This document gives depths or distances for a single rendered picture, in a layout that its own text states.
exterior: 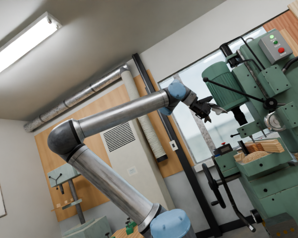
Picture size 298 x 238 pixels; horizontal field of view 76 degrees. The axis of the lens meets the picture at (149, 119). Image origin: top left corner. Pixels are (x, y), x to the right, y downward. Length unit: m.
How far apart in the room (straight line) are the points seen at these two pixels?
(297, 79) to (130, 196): 1.10
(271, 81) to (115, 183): 0.97
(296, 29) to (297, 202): 2.21
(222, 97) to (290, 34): 1.81
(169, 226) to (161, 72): 2.41
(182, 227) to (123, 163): 1.94
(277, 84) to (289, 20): 1.90
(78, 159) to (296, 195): 1.04
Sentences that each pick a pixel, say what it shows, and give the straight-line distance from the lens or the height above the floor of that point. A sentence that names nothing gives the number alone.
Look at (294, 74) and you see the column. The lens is 1.38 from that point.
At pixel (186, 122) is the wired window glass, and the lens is 2.75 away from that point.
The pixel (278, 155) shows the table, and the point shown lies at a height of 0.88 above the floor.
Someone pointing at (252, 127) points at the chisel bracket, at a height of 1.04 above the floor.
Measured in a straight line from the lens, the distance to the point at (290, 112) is 1.22.
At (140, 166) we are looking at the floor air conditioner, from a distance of 2.54.
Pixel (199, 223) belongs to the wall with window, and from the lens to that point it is 2.86.
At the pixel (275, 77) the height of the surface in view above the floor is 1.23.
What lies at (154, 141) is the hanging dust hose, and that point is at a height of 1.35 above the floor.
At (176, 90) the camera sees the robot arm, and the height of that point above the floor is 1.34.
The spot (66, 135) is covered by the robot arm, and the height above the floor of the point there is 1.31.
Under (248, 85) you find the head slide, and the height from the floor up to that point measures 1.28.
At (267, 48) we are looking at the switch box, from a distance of 1.34.
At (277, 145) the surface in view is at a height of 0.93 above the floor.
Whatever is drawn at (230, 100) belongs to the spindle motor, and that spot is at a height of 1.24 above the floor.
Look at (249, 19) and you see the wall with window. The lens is 3.11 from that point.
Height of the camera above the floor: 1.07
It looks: 13 degrees up
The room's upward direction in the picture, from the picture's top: 24 degrees counter-clockwise
